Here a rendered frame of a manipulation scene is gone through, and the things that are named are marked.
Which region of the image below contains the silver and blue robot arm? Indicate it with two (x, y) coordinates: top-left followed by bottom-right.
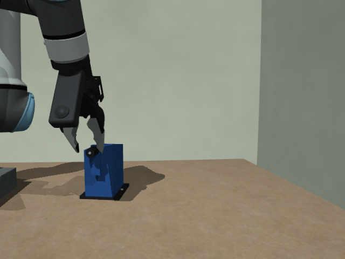
(0, 0), (89, 133)

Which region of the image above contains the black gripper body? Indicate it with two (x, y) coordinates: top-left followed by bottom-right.
(51, 54), (104, 119)

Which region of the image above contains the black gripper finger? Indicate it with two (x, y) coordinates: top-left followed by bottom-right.
(87, 102), (105, 153)
(60, 126), (79, 153)

